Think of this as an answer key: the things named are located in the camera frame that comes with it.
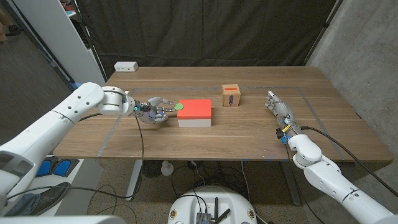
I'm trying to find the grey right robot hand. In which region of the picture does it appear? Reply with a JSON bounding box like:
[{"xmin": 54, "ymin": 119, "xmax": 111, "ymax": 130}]
[{"xmin": 264, "ymin": 90, "xmax": 302, "ymax": 144}]

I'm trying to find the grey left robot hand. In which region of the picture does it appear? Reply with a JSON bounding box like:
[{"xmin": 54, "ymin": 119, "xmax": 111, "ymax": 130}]
[{"xmin": 133, "ymin": 96, "xmax": 177, "ymax": 124}]

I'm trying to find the white box with orange lid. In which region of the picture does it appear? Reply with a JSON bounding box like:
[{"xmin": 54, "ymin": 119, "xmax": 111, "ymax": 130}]
[{"xmin": 177, "ymin": 99, "xmax": 213, "ymax": 128}]

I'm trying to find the wooden coin box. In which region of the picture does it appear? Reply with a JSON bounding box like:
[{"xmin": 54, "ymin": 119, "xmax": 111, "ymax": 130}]
[{"xmin": 221, "ymin": 83, "xmax": 241, "ymax": 108}]

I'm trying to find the white power strip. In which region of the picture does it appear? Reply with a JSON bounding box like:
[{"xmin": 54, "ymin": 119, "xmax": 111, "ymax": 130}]
[{"xmin": 113, "ymin": 61, "xmax": 139, "ymax": 73}]

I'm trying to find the small black fan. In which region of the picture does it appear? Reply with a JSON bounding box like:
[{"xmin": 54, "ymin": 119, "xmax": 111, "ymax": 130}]
[{"xmin": 142, "ymin": 160, "xmax": 163, "ymax": 179}]

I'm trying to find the small white round device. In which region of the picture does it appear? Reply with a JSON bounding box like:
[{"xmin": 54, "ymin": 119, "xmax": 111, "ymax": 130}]
[{"xmin": 160, "ymin": 160, "xmax": 174, "ymax": 177}]

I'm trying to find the white table leg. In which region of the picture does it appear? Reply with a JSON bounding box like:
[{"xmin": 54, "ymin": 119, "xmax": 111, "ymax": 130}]
[{"xmin": 125, "ymin": 159, "xmax": 144, "ymax": 202}]

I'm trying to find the grey table leg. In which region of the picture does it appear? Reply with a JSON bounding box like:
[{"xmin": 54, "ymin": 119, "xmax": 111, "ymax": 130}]
[{"xmin": 279, "ymin": 161, "xmax": 302, "ymax": 206}]

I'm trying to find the black backdrop stand pole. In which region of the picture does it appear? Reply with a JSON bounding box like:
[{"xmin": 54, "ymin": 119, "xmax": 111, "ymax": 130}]
[
  {"xmin": 303, "ymin": 0, "xmax": 345, "ymax": 66},
  {"xmin": 70, "ymin": 0, "xmax": 109, "ymax": 83}
]

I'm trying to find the black curtain backdrop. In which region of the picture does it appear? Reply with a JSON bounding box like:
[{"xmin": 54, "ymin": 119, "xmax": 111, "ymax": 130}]
[{"xmin": 76, "ymin": 0, "xmax": 338, "ymax": 78}]

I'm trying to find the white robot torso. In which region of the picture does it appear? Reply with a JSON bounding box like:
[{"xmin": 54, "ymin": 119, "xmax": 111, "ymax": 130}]
[{"xmin": 167, "ymin": 185, "xmax": 258, "ymax": 224}]

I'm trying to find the blue foot pedal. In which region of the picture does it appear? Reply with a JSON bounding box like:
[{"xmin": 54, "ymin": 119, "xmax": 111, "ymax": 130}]
[{"xmin": 35, "ymin": 157, "xmax": 80, "ymax": 178}]

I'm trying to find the white cabinet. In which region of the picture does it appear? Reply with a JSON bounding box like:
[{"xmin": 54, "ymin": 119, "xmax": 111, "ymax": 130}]
[{"xmin": 12, "ymin": 0, "xmax": 106, "ymax": 95}]

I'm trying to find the grey module with black antennas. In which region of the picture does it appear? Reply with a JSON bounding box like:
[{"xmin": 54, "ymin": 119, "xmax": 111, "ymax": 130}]
[{"xmin": 195, "ymin": 197, "xmax": 231, "ymax": 224}]

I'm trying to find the black shoe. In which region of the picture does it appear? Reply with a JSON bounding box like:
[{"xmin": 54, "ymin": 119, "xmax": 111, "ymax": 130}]
[{"xmin": 30, "ymin": 182, "xmax": 71, "ymax": 215}]

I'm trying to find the person's leg in jeans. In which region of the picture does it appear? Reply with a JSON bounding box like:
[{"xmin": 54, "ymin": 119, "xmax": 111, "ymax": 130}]
[{"xmin": 4, "ymin": 192, "xmax": 41, "ymax": 217}]

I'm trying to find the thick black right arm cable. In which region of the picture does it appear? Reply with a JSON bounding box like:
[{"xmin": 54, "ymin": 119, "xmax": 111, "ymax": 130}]
[{"xmin": 300, "ymin": 125, "xmax": 398, "ymax": 198}]

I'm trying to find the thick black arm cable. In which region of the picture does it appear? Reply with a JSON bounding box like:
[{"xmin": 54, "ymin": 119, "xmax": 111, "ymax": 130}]
[
  {"xmin": 77, "ymin": 112, "xmax": 103, "ymax": 123},
  {"xmin": 300, "ymin": 125, "xmax": 398, "ymax": 198}
]

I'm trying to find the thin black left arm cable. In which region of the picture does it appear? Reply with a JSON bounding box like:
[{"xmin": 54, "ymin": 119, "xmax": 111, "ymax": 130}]
[{"xmin": 5, "ymin": 114, "xmax": 146, "ymax": 202}]

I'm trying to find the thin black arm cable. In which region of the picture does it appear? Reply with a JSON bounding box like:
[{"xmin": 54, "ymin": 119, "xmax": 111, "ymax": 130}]
[
  {"xmin": 284, "ymin": 144, "xmax": 317, "ymax": 224},
  {"xmin": 5, "ymin": 114, "xmax": 146, "ymax": 202}
]

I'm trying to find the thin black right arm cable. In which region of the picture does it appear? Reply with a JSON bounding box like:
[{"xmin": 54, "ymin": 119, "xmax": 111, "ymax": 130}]
[{"xmin": 284, "ymin": 144, "xmax": 317, "ymax": 224}]

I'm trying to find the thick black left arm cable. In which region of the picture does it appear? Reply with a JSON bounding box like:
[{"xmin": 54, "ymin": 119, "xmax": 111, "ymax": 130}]
[{"xmin": 77, "ymin": 112, "xmax": 103, "ymax": 123}]

